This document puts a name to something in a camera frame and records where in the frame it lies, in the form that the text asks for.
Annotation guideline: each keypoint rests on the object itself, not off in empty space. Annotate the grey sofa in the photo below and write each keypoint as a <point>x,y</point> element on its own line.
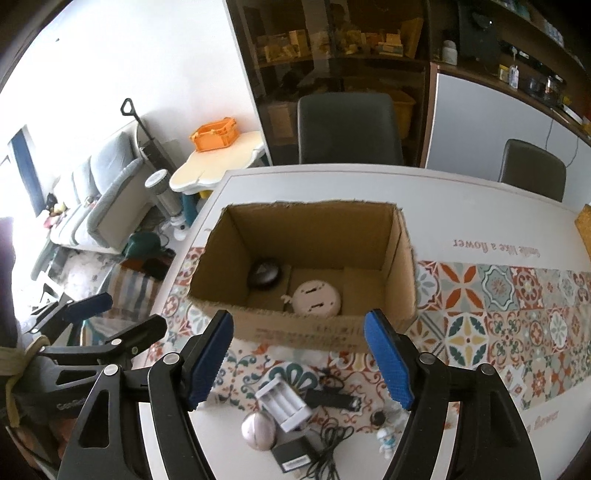
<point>92,194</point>

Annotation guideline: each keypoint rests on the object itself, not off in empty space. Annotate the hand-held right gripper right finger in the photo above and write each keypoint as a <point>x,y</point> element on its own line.
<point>388,364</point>

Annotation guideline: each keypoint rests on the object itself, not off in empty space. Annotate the white battery charger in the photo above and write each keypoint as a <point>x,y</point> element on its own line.
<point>282,401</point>

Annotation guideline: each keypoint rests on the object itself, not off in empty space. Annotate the white pink ball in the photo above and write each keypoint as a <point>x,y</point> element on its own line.
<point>259,429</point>

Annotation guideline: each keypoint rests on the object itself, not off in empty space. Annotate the upright vacuum cleaner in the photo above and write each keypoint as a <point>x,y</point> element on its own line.
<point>145,134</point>

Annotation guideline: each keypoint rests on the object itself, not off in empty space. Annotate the brown cardboard box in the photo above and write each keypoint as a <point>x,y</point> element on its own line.
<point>323,240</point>

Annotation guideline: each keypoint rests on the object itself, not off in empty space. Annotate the woven tan tissue box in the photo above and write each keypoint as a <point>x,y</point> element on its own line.
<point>584,226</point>

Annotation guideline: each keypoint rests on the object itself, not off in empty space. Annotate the white round smoke detector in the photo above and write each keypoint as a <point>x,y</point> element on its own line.
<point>317,299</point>

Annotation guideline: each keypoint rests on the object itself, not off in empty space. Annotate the patterned tile table runner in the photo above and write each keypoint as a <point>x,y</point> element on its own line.
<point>485,314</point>

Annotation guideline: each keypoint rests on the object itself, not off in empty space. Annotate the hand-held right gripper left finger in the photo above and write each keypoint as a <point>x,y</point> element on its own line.
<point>210,364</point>

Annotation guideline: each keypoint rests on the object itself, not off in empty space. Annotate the orange plastic crate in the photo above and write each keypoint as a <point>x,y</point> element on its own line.
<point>214,134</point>

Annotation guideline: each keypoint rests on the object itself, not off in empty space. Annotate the wide dark dining chair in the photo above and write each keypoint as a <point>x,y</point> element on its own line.
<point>348,127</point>

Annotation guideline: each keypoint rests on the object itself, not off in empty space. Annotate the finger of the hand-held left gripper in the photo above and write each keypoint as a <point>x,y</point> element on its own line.
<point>87,304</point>
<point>138,334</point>

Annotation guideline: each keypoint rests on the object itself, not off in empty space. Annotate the black countertop appliance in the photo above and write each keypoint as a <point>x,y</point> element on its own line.
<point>480,30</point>

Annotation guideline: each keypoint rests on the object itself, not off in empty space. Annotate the dark glass display cabinet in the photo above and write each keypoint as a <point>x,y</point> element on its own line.
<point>332,55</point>

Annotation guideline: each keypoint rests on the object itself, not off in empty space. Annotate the white blue figurine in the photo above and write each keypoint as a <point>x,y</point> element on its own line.
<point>385,441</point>

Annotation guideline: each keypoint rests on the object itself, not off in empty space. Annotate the black round device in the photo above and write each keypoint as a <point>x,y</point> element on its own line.
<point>265,273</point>

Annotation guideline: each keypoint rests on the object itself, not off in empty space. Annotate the striped bag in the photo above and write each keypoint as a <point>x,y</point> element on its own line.
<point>134,288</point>

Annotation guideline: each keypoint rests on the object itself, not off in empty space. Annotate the black power adapter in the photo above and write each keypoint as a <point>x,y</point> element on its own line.
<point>291,457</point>

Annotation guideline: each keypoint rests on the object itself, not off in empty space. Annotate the white jar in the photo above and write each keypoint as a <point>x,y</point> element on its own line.
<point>449,50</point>

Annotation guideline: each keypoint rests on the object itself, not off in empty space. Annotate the small black round cap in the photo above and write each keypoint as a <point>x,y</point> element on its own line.
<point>378,417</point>

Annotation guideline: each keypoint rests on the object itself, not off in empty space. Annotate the cream flower-shaped kids table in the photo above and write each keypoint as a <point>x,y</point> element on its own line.
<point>217,161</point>

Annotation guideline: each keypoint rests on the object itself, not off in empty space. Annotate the narrow dark dining chair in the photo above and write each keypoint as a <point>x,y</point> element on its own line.
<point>533,168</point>

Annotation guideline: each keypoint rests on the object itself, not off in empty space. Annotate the white sideboard with wooden top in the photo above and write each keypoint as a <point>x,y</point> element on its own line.
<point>498,124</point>

